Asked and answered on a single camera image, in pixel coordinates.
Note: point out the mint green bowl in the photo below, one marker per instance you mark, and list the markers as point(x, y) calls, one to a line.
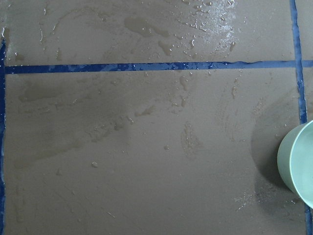
point(295, 161)

